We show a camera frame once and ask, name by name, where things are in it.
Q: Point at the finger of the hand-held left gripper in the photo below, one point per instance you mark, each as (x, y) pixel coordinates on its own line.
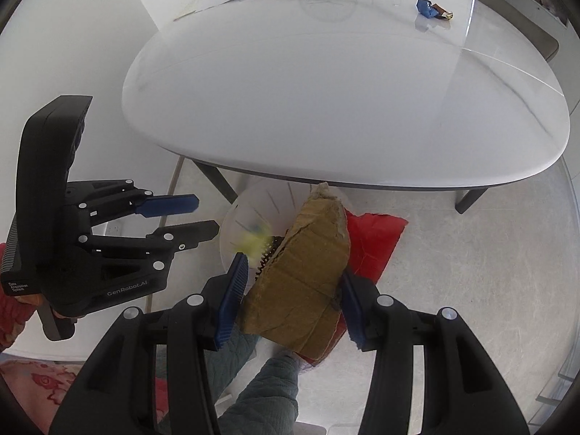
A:
(195, 231)
(172, 205)

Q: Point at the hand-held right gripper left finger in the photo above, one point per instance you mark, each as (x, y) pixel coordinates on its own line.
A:
(233, 294)

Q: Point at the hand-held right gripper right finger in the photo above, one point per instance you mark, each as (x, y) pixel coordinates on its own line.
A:
(353, 308)

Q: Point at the brown cardboard piece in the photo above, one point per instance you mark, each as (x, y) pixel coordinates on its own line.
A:
(299, 281)

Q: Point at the black ribbed foam piece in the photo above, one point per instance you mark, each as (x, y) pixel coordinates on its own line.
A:
(273, 247)

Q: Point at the white translucent trash bin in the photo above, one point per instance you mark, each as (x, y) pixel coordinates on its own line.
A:
(258, 208)

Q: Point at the dark table leg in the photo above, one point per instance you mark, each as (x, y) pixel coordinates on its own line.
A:
(216, 183)
(469, 200)

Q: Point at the red bag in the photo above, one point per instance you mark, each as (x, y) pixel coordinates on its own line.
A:
(371, 240)

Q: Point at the pink floral cloth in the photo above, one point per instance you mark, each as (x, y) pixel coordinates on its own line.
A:
(40, 385)

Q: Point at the grey chair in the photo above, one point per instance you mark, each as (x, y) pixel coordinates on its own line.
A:
(521, 27)

